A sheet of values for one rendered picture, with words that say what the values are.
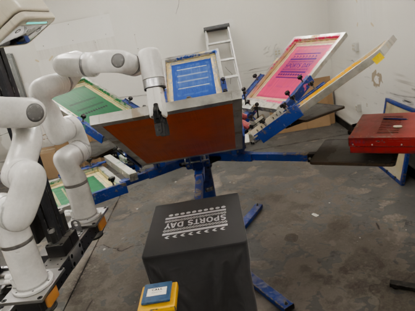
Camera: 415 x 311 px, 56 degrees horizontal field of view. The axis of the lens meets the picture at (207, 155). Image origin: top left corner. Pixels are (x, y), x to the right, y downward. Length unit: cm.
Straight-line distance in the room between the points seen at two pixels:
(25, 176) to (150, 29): 505
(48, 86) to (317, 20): 513
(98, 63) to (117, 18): 482
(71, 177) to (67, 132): 18
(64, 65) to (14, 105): 37
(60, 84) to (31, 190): 52
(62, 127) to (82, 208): 34
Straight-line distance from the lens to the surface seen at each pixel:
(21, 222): 119
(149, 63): 132
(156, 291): 144
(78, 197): 165
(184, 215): 193
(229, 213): 186
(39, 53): 653
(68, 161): 159
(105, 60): 134
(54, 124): 159
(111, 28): 618
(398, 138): 218
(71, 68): 147
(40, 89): 154
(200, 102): 146
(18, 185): 118
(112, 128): 159
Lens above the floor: 181
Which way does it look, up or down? 18 degrees down
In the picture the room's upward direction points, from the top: 11 degrees counter-clockwise
